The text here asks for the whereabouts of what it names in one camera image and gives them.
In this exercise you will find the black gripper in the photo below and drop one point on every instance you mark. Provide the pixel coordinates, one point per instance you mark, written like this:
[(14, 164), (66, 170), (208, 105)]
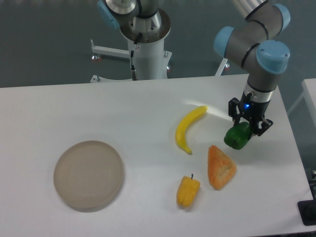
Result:
[(252, 107)]

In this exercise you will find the white side table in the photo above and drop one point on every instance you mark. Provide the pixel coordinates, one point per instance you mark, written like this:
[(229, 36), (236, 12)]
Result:
[(309, 95)]

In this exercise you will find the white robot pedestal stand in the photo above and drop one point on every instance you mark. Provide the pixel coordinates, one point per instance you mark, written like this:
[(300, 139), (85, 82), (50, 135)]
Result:
[(145, 39)]

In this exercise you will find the black device at edge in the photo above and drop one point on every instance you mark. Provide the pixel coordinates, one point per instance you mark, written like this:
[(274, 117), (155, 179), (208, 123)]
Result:
[(307, 209)]

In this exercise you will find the green bell pepper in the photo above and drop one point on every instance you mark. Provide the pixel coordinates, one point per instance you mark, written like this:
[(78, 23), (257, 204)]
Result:
[(238, 136)]

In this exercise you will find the orange triangular bread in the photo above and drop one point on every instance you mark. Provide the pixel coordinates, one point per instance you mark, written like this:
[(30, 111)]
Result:
[(221, 168)]

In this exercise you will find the beige round plate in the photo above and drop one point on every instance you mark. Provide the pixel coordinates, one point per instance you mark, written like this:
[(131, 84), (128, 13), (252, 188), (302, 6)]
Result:
[(88, 176)]

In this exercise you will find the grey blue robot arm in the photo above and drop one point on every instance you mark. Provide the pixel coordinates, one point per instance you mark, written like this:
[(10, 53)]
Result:
[(252, 47)]

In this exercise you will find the yellow bell pepper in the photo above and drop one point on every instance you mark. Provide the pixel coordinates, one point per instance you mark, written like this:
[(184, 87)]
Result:
[(187, 191)]

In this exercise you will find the yellow banana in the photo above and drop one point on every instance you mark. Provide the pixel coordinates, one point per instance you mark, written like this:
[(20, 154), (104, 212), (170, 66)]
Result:
[(190, 118)]

